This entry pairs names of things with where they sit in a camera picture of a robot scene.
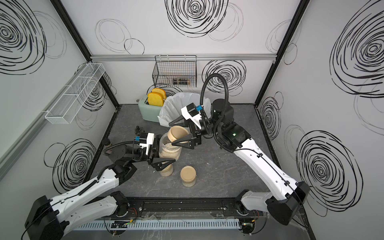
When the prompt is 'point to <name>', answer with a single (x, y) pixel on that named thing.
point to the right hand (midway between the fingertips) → (172, 135)
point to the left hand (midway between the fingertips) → (174, 151)
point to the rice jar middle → (188, 175)
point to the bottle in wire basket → (181, 81)
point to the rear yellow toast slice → (160, 91)
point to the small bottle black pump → (139, 130)
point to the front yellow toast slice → (155, 98)
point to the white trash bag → (171, 106)
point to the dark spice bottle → (106, 141)
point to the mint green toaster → (149, 112)
